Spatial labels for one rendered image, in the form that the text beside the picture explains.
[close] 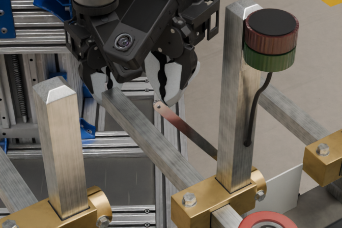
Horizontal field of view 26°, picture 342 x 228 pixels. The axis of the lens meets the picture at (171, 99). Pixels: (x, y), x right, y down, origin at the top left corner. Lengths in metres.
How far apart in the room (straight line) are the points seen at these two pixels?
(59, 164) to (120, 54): 0.15
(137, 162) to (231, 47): 1.16
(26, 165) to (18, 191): 1.12
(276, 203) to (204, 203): 0.22
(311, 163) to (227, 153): 0.22
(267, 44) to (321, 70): 1.92
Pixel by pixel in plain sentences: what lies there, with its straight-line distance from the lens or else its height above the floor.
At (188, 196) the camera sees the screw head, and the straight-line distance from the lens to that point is 1.02.
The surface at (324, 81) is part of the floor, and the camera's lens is 2.69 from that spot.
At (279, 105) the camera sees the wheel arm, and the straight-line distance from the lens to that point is 1.26.
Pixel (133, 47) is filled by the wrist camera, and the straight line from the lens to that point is 0.86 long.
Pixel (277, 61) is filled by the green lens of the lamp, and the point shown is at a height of 1.13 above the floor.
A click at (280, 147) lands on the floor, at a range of 2.40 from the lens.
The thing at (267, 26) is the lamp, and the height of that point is 1.17.
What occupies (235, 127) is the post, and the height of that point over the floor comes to 0.99.
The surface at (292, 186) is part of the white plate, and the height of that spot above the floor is 0.76.
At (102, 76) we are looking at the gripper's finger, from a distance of 1.21.
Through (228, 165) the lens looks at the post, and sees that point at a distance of 1.02.
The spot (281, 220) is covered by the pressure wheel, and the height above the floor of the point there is 0.91.
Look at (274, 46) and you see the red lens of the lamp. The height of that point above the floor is 1.16.
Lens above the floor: 1.63
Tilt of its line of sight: 40 degrees down
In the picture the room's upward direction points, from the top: straight up
